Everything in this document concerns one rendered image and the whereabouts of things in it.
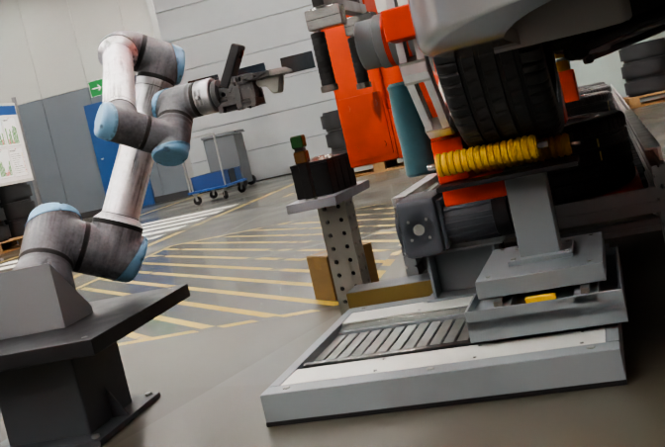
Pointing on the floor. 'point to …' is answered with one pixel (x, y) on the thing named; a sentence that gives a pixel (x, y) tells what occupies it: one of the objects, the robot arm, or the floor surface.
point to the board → (15, 149)
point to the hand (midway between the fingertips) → (286, 68)
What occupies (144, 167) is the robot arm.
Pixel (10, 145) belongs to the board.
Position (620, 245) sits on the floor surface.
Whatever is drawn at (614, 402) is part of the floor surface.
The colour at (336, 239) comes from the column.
